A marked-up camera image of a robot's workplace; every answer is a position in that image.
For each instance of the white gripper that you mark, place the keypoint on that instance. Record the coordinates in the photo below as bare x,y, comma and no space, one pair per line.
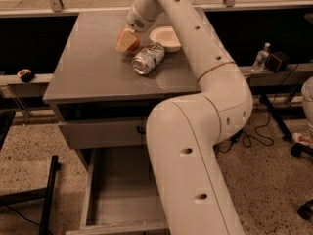
139,23

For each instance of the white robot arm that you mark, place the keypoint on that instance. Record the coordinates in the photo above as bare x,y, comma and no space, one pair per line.
182,131

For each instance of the grey drawer cabinet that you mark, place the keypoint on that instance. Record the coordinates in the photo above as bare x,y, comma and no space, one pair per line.
93,81

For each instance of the grey middle drawer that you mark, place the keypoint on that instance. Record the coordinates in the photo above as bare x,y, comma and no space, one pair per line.
101,133

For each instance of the grey open bottom drawer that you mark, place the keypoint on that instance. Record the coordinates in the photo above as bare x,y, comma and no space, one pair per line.
121,195

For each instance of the green white soda can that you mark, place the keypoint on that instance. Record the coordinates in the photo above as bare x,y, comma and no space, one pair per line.
148,58

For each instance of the white paper bowl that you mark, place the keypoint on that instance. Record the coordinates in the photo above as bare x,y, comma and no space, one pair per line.
167,37

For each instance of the black yellow tape measure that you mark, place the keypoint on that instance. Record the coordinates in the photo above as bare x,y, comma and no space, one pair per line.
26,75

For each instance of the clear plastic water bottle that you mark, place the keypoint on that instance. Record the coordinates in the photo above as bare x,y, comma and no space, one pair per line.
261,58

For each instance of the small black box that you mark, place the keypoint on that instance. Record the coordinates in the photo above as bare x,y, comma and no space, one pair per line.
277,62

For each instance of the black drawer handle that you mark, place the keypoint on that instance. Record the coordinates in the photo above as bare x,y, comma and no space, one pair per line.
141,130

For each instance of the black chair frame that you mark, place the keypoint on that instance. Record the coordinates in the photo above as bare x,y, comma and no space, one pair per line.
6,120

